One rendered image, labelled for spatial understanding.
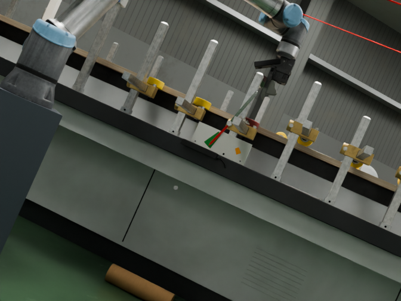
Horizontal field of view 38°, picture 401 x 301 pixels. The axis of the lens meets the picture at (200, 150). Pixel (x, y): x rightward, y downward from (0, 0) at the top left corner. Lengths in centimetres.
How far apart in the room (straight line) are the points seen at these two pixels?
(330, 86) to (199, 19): 208
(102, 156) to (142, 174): 23
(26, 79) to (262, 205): 115
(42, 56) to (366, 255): 153
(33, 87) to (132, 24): 522
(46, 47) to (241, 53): 571
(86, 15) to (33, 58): 32
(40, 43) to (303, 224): 132
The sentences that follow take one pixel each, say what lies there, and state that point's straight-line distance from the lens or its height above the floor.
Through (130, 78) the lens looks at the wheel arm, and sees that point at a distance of 244.
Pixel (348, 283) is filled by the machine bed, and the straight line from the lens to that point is 281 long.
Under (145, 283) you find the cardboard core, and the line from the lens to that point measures 255.
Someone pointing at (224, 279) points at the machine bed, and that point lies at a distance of 282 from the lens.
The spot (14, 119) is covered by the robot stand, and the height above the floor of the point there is 53.
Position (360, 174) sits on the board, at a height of 88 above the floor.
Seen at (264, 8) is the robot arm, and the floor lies 129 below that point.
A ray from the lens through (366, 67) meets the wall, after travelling 851.
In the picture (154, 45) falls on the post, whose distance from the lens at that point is 272.
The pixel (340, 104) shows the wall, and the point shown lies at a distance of 832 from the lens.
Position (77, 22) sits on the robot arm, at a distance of 226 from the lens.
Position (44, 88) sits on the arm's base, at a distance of 205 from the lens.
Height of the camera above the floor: 68
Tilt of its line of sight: level
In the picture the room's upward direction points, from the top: 24 degrees clockwise
